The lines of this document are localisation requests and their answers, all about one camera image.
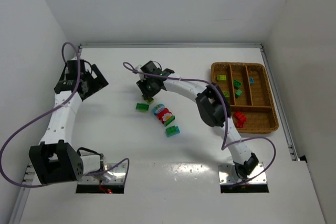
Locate lime hollow lego brick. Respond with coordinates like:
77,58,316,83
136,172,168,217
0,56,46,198
143,98,154,104

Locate green long lego brick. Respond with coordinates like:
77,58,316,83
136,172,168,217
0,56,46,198
135,103,149,112

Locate green and blue lego stack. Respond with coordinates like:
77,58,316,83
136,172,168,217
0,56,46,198
165,125,180,137

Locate lime square lego brick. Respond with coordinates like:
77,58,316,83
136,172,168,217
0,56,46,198
223,91,230,98

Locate small red lego brick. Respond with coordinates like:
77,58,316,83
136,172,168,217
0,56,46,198
234,111,247,123

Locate red curved lego brick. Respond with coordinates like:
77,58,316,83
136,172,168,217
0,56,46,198
236,121,244,129

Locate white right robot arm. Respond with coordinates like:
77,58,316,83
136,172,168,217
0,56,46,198
133,61,258,180

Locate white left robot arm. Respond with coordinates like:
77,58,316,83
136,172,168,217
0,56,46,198
29,60,108,185

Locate red flower picture lego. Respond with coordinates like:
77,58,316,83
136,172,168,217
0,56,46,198
156,108,173,124

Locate green flat lego base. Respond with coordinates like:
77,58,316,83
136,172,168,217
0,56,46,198
164,115,175,126

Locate lime lego brick in basket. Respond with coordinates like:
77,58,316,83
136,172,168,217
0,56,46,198
216,74,227,81

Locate dark green lego in basket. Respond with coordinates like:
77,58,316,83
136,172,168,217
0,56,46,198
233,79,242,89

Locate wicker divided basket tray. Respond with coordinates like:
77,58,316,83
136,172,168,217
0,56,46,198
211,62,279,134

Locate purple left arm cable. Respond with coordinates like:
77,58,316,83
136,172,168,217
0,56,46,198
0,41,130,188

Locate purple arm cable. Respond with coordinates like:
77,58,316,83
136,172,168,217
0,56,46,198
122,61,277,188
0,41,130,188

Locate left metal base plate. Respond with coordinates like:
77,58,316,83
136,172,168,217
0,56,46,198
77,162,128,186

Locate metal base plate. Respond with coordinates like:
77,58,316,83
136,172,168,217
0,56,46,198
218,163,267,186
77,162,128,186

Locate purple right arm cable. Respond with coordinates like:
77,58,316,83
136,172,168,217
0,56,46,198
122,61,277,188

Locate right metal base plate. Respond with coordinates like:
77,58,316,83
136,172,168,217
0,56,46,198
218,163,267,186

